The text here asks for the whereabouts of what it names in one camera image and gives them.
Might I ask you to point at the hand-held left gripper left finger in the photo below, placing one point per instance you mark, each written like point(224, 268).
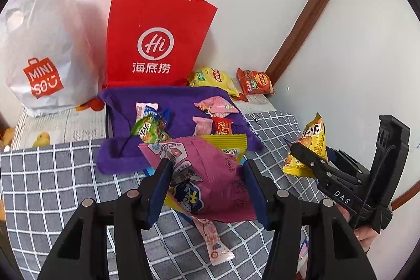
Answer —
point(162, 194)

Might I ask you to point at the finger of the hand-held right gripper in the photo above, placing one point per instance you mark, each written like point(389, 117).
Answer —
point(310, 162)
point(347, 165)

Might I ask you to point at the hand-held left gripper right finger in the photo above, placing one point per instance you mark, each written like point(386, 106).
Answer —
point(257, 194)

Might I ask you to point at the yellow cracker packet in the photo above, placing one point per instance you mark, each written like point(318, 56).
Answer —
point(311, 139)

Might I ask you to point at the large pink snack bag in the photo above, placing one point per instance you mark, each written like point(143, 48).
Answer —
point(210, 181)

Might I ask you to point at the white pink snack packet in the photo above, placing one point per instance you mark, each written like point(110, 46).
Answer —
point(141, 112)

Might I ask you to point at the pink crinkled candy packet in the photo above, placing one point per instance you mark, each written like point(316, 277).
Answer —
point(220, 104)

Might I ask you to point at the person's right hand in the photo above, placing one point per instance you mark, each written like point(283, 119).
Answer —
point(366, 235)

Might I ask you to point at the brown wooden trim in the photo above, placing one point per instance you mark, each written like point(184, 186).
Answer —
point(311, 4)
point(407, 198)

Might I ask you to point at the yellow flat snack packet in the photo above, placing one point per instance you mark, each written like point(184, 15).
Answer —
point(236, 144)

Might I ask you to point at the purple cloth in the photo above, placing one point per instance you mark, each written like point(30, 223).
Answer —
point(124, 148)

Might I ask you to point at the long pink candy packet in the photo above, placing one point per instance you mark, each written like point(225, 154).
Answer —
point(213, 244)

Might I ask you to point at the green snack packet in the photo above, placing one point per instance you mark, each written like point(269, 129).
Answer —
point(147, 129)

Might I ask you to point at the light blue pink packet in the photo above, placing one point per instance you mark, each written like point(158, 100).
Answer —
point(304, 247)

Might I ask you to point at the small red packet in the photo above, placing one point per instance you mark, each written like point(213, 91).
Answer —
point(222, 126)

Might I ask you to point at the small pink packet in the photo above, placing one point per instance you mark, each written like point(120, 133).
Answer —
point(202, 125)

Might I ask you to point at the blue white snack packet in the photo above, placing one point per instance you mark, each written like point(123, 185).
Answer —
point(151, 110)

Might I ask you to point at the red chips bag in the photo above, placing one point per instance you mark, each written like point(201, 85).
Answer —
point(256, 81)

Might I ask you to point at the grey checked blanket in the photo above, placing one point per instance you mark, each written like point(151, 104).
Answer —
point(49, 168)

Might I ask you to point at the yellow chips bag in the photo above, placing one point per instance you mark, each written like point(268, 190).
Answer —
point(210, 78)

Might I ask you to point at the red paper bag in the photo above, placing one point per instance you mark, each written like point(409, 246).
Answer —
point(157, 21)

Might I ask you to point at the white plastic bag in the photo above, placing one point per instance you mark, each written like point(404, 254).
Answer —
point(49, 37)

